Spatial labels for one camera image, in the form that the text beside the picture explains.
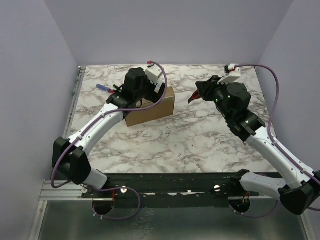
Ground red black utility knife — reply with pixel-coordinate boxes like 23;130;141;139
191;90;200;101

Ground brown cardboard express box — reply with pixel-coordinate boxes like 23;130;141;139
125;86;176;127

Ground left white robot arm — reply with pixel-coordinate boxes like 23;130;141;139
51;64;168;198

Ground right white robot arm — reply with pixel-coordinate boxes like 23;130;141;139
188;75;320;215

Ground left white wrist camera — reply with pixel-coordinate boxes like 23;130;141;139
145;61;163;93

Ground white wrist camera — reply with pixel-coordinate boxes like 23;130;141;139
217;63;242;85
145;61;163;93

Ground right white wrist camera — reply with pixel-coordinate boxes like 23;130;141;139
217;63;242;85

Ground blue handled screwdriver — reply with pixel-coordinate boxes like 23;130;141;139
96;84;114;94

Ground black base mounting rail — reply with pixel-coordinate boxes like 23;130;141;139
51;171;261;210

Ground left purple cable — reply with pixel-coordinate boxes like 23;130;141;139
50;59;168;221

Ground purple cable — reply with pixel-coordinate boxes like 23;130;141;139
232;64;320;218
50;59;168;221

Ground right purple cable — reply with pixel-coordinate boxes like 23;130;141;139
232;64;320;218

